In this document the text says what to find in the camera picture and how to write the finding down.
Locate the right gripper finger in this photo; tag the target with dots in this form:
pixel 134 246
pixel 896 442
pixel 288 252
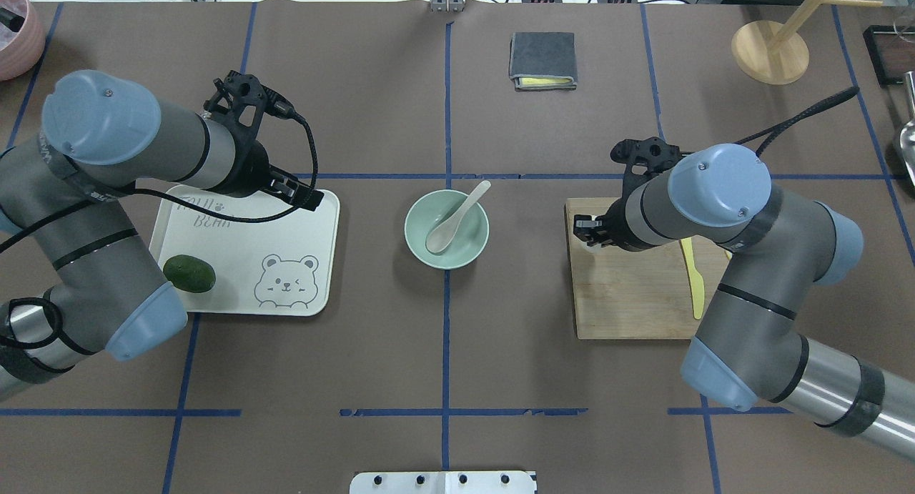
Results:
pixel 590 229

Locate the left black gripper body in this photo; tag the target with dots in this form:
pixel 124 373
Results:
pixel 251 170

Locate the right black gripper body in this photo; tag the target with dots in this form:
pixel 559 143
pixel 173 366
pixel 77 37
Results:
pixel 616 231

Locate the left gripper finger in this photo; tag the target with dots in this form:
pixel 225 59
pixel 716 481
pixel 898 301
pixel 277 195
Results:
pixel 290 189

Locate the white ceramic spoon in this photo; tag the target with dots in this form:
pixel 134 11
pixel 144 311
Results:
pixel 442 236

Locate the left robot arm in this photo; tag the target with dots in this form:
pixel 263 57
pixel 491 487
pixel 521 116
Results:
pixel 98 135

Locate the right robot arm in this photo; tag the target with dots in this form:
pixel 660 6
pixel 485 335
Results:
pixel 781 244

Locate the light green bowl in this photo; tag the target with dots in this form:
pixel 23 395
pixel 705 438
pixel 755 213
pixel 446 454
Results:
pixel 433 209

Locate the pink ribbed bowl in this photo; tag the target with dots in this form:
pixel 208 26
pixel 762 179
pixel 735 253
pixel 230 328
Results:
pixel 21 50

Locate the bamboo cutting board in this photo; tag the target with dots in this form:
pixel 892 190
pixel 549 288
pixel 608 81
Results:
pixel 621 295

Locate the cream bear tray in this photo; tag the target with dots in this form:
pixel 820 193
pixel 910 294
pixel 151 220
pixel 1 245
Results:
pixel 283 267

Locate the yellow plastic knife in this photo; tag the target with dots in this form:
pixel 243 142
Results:
pixel 696 281

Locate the dark green avocado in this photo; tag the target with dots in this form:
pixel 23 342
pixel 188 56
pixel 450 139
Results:
pixel 189 274

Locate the yellow sponge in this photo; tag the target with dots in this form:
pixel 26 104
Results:
pixel 545 83

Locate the grey folded cloth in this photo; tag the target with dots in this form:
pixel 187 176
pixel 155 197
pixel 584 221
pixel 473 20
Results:
pixel 543 54

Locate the wooden mug tree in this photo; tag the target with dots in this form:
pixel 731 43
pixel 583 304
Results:
pixel 773 52

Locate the metal scoop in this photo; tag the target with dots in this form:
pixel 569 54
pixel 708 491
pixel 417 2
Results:
pixel 905 140

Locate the black framed tray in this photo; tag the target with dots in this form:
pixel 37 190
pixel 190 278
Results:
pixel 891 52

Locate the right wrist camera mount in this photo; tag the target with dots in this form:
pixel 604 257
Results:
pixel 644 160

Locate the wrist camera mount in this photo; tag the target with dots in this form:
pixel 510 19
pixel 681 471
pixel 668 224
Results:
pixel 644 160
pixel 241 101

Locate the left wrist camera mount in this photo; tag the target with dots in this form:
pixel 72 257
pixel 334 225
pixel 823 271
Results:
pixel 241 101

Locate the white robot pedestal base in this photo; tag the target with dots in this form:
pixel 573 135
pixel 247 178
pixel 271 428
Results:
pixel 467 481

